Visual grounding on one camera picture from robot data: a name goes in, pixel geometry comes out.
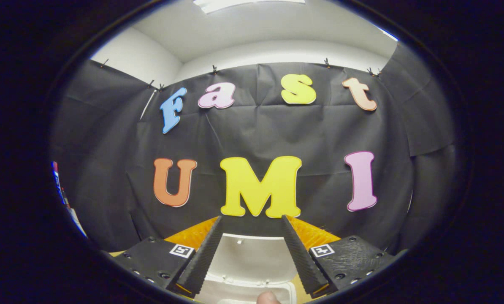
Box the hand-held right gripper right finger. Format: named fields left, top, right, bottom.
left=281, top=214, right=406, bottom=296

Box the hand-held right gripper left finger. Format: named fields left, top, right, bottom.
left=108, top=215, right=225, bottom=296

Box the white desktop garbage bin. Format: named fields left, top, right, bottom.
left=194, top=232, right=298, bottom=304

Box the black backdrop cloth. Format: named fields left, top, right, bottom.
left=49, top=42, right=457, bottom=254

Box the computer monitor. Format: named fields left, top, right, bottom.
left=51, top=161, right=73, bottom=212

